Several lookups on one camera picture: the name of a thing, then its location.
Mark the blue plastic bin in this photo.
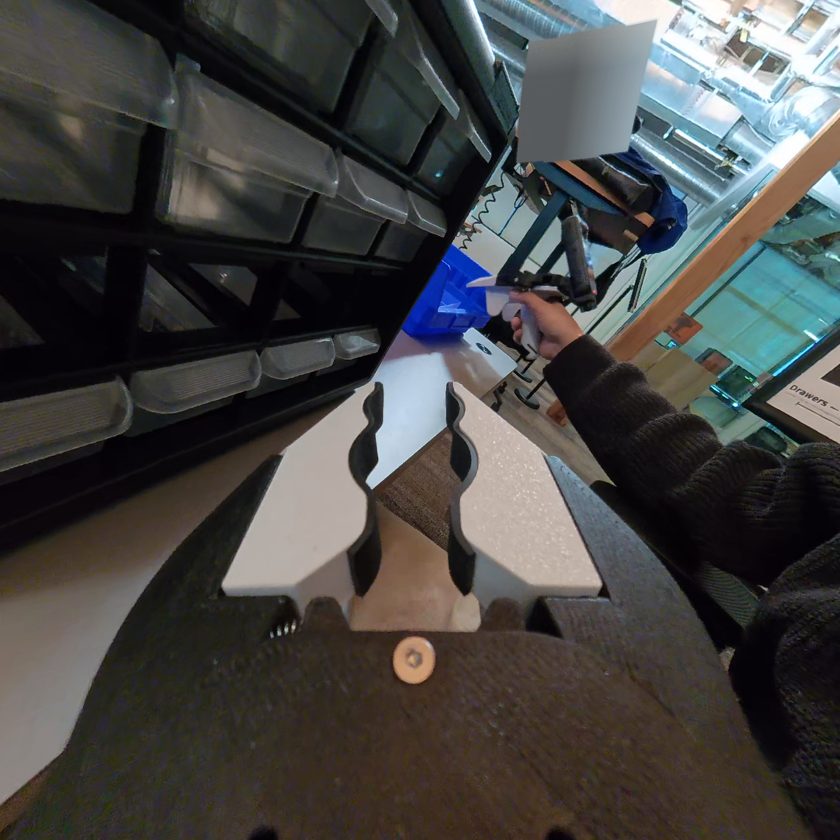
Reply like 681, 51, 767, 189
402, 245, 494, 340

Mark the blue metal workbench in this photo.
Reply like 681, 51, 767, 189
497, 156, 657, 311

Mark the silver ventilation duct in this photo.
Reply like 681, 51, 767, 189
440, 0, 746, 207

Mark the blue jacket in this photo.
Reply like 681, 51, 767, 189
626, 147, 689, 257

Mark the framed instruction sign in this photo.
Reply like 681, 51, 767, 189
743, 341, 840, 448

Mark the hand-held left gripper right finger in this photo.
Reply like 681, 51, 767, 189
446, 382, 603, 611

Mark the set of clear cabinet drawers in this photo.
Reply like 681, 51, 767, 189
0, 0, 493, 473

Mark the person's right hand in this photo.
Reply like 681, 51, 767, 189
511, 292, 585, 361

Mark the black drawer cabinet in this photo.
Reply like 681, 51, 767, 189
0, 0, 516, 559

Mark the grey desk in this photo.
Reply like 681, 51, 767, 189
0, 327, 521, 811

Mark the person's right forearm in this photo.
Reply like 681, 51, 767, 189
543, 335, 840, 588

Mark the wooden post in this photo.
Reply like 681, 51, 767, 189
607, 115, 840, 362

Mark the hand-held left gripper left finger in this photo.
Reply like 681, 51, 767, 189
222, 382, 383, 614

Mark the person's black sweater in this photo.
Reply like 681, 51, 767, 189
727, 512, 840, 840

